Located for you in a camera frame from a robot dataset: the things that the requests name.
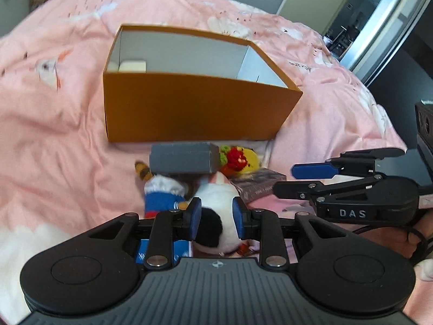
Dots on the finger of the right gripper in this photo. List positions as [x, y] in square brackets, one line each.
[306, 190]
[314, 171]

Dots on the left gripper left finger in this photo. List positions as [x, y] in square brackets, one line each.
[169, 226]

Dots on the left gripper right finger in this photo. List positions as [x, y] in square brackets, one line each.
[264, 227]

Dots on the person's right hand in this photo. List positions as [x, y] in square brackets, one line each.
[407, 244]

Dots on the blue white packet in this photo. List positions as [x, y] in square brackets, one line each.
[177, 249]

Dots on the white black plush toy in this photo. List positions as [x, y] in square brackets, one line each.
[217, 233]

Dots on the raccoon plush blue outfit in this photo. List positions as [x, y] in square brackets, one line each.
[161, 193]

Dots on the grey rectangular box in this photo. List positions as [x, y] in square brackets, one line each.
[178, 158]

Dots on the red yellow plush toy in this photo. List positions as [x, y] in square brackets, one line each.
[236, 160]

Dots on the pink printed bed quilt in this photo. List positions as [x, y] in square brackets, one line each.
[61, 177]

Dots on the orange cardboard box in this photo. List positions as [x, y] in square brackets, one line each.
[198, 86]

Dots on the small white box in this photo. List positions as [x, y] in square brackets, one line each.
[133, 66]

